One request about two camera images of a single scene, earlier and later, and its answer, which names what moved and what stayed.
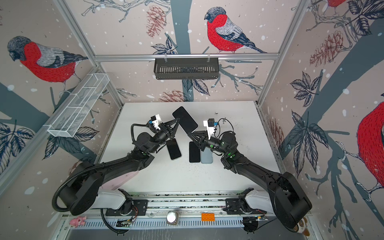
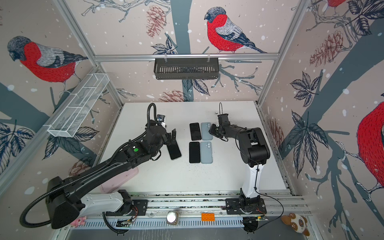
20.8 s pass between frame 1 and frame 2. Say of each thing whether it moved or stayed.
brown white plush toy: stayed
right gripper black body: moved
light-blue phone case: stayed
